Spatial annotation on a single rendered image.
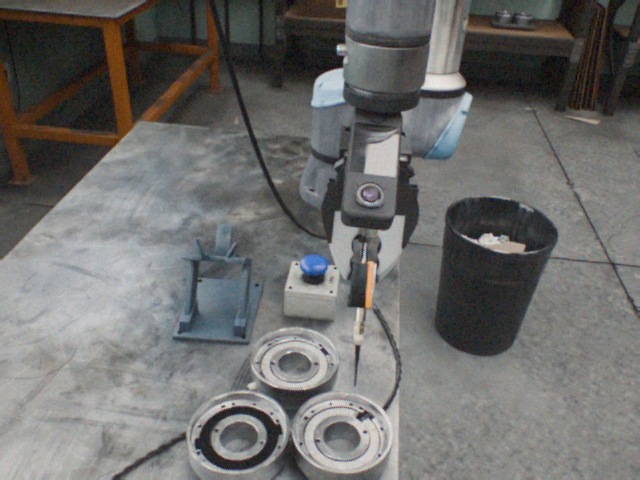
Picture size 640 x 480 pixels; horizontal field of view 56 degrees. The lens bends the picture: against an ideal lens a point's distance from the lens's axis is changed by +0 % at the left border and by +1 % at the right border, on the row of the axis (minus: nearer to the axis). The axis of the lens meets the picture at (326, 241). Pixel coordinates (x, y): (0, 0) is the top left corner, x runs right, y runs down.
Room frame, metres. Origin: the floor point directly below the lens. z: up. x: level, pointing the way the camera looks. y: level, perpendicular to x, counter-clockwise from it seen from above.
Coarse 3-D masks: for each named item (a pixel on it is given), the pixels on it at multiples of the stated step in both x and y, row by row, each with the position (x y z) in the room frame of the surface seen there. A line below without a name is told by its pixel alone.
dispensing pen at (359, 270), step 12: (360, 240) 0.53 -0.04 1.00; (372, 240) 0.54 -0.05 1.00; (360, 252) 0.53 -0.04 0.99; (360, 264) 0.51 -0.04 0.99; (360, 276) 0.50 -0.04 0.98; (360, 288) 0.49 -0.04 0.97; (348, 300) 0.51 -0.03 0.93; (360, 300) 0.49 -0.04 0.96; (360, 312) 0.49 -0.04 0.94; (360, 324) 0.48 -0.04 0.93; (360, 336) 0.48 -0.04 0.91
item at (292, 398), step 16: (272, 336) 0.55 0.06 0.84; (288, 336) 0.56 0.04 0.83; (304, 336) 0.56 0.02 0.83; (320, 336) 0.56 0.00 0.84; (256, 352) 0.53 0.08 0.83; (288, 352) 0.53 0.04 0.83; (304, 352) 0.54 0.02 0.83; (336, 352) 0.53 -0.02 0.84; (256, 368) 0.50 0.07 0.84; (272, 368) 0.51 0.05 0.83; (288, 368) 0.53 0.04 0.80; (304, 368) 0.53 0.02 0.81; (336, 368) 0.50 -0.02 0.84; (272, 384) 0.47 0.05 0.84; (320, 384) 0.48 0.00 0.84; (288, 400) 0.46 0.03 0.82; (304, 400) 0.47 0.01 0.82
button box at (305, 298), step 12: (300, 276) 0.67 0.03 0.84; (324, 276) 0.67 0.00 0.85; (336, 276) 0.68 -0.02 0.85; (288, 288) 0.64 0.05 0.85; (300, 288) 0.64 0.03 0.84; (312, 288) 0.64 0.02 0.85; (324, 288) 0.65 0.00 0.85; (336, 288) 0.65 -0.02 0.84; (288, 300) 0.64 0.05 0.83; (300, 300) 0.63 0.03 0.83; (312, 300) 0.63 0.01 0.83; (324, 300) 0.63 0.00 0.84; (336, 300) 0.65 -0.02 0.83; (288, 312) 0.64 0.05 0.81; (300, 312) 0.63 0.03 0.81; (312, 312) 0.63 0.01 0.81; (324, 312) 0.63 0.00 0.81
